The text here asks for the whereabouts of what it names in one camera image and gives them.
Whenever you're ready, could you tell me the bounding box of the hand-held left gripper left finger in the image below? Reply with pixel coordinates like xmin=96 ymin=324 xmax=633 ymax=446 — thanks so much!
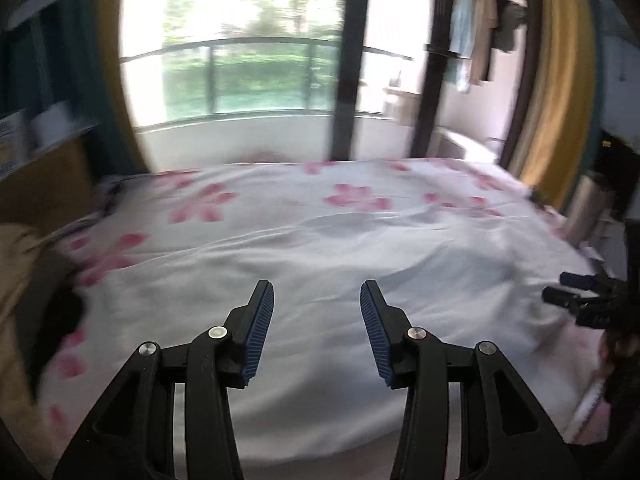
xmin=52 ymin=280 xmax=276 ymax=480

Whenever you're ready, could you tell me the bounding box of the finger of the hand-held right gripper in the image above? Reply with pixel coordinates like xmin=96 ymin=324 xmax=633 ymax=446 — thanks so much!
xmin=559 ymin=271 xmax=603 ymax=292
xmin=542 ymin=286 xmax=583 ymax=309

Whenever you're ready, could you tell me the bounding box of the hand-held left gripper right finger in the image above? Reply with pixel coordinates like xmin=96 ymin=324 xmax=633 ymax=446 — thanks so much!
xmin=360 ymin=280 xmax=582 ymax=480

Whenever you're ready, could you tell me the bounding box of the white garment with black trim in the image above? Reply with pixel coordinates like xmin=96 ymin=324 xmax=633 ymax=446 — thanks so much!
xmin=85 ymin=210 xmax=581 ymax=463

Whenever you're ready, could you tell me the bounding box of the stainless steel tumbler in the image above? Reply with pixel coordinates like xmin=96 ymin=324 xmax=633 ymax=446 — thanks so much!
xmin=566 ymin=171 xmax=608 ymax=247

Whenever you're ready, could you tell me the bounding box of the black monitor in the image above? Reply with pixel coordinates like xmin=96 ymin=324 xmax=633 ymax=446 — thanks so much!
xmin=592 ymin=130 xmax=640 ymax=221

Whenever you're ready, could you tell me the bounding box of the pink floral bed sheet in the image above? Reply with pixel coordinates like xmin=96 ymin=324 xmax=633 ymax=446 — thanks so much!
xmin=37 ymin=156 xmax=608 ymax=463

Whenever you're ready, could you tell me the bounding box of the white outdoor air conditioner unit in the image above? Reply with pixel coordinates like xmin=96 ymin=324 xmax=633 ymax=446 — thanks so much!
xmin=434 ymin=127 xmax=502 ymax=164

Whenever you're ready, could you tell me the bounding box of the dark brown door jamb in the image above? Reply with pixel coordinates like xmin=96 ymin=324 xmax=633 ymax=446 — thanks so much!
xmin=499 ymin=0 xmax=543 ymax=172

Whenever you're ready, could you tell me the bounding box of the glass balcony railing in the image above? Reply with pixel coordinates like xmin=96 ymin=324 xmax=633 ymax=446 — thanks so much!
xmin=119 ymin=37 xmax=417 ymax=127

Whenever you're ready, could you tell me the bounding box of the beige cloth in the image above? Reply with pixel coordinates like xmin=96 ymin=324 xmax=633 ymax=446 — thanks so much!
xmin=0 ymin=222 xmax=68 ymax=466

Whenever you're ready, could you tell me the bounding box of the beige hanging shirt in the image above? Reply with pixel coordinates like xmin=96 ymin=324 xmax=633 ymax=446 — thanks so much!
xmin=470 ymin=0 xmax=500 ymax=86

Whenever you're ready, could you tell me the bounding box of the dark hanging garment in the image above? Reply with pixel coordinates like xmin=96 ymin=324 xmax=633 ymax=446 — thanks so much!
xmin=492 ymin=0 xmax=528 ymax=53

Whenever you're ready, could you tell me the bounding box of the light blue hanging towel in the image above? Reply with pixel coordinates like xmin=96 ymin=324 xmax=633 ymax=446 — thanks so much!
xmin=447 ymin=0 xmax=476 ymax=92

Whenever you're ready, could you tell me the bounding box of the wooden shelf unit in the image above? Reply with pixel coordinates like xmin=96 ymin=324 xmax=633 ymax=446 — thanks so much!
xmin=0 ymin=0 xmax=103 ymax=236

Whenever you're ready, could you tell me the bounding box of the black sliding door frame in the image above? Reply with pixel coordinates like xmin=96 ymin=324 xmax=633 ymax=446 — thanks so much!
xmin=409 ymin=0 xmax=457 ymax=159
xmin=329 ymin=0 xmax=375 ymax=162

